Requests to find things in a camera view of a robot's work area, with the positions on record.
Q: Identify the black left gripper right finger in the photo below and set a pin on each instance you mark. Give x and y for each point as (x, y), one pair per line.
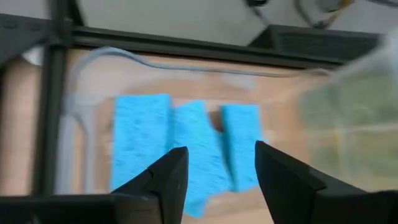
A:
(295, 193)

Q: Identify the black vented control box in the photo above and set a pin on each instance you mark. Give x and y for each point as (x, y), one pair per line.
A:
(311, 43)

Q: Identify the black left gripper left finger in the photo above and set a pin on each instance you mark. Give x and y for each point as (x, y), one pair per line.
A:
(149, 196)

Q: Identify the shallow clear plastic tray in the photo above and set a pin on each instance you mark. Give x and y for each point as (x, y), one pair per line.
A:
(102, 51)

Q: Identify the clear yellow-green soap bottle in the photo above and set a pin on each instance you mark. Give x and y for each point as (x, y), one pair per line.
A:
(357, 118)

